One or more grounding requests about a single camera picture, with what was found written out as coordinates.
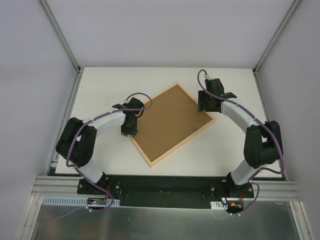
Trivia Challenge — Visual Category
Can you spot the light wooden picture frame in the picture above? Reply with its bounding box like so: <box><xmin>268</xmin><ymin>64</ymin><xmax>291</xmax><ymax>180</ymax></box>
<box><xmin>128</xmin><ymin>81</ymin><xmax>216</xmax><ymax>169</ymax></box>

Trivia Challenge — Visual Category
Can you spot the brown backing board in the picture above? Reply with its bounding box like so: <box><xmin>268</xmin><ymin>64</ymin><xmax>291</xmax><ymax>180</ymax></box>
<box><xmin>131</xmin><ymin>84</ymin><xmax>213</xmax><ymax>166</ymax></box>

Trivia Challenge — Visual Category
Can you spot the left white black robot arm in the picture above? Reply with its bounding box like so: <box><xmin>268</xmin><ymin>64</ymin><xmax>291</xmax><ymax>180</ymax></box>
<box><xmin>55</xmin><ymin>97</ymin><xmax>145</xmax><ymax>195</ymax></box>

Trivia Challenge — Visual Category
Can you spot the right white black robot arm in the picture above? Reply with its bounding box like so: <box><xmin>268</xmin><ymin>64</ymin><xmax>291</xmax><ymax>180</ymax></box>
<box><xmin>198</xmin><ymin>76</ymin><xmax>283</xmax><ymax>198</ymax></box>

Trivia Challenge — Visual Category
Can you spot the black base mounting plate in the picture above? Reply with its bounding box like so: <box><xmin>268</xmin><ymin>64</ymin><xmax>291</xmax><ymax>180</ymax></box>
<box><xmin>77</xmin><ymin>175</ymin><xmax>254</xmax><ymax>209</ymax></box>

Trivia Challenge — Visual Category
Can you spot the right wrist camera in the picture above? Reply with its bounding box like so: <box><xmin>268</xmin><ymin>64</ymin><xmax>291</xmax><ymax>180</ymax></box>
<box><xmin>204</xmin><ymin>74</ymin><xmax>215</xmax><ymax>80</ymax></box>

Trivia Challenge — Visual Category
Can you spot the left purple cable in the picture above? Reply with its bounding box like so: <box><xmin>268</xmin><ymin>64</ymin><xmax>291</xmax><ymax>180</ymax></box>
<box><xmin>41</xmin><ymin>92</ymin><xmax>153</xmax><ymax>221</ymax></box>

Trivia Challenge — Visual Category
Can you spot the purple cable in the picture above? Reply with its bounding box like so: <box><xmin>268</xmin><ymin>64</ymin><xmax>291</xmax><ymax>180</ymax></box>
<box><xmin>197</xmin><ymin>69</ymin><xmax>286</xmax><ymax>220</ymax></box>
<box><xmin>41</xmin><ymin>92</ymin><xmax>153</xmax><ymax>221</ymax></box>

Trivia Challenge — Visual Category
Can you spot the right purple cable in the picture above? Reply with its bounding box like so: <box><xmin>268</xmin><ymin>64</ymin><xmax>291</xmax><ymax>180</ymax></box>
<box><xmin>197</xmin><ymin>69</ymin><xmax>286</xmax><ymax>220</ymax></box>

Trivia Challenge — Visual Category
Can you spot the aluminium front rail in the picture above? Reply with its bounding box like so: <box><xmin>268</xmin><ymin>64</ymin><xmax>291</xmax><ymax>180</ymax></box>
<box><xmin>31</xmin><ymin>176</ymin><xmax>81</xmax><ymax>196</ymax></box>

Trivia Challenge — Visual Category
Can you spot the right white cable duct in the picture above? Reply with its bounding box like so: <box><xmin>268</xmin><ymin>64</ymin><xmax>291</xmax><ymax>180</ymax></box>
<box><xmin>210</xmin><ymin>201</ymin><xmax>228</xmax><ymax>211</ymax></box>

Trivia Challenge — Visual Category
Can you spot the white cable duct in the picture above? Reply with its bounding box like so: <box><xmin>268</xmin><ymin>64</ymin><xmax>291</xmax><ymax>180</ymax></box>
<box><xmin>42</xmin><ymin>196</ymin><xmax>120</xmax><ymax>208</ymax></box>
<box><xmin>210</xmin><ymin>201</ymin><xmax>228</xmax><ymax>211</ymax></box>

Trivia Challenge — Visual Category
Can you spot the left white cable duct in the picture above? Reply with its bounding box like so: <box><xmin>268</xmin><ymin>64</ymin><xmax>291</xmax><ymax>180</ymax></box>
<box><xmin>42</xmin><ymin>196</ymin><xmax>120</xmax><ymax>208</ymax></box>

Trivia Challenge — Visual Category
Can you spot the right aluminium corner post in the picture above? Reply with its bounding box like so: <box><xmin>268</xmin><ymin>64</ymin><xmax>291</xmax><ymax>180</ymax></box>
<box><xmin>252</xmin><ymin>0</ymin><xmax>303</xmax><ymax>76</ymax></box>

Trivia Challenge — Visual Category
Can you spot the aluminium corner post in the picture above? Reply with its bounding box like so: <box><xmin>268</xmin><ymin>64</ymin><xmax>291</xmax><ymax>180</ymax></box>
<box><xmin>252</xmin><ymin>0</ymin><xmax>303</xmax><ymax>76</ymax></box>
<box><xmin>37</xmin><ymin>0</ymin><xmax>81</xmax><ymax>73</ymax></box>

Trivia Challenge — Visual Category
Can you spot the left aluminium corner post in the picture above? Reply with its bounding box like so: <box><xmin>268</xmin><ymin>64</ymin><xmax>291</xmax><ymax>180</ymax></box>
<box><xmin>37</xmin><ymin>0</ymin><xmax>81</xmax><ymax>73</ymax></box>

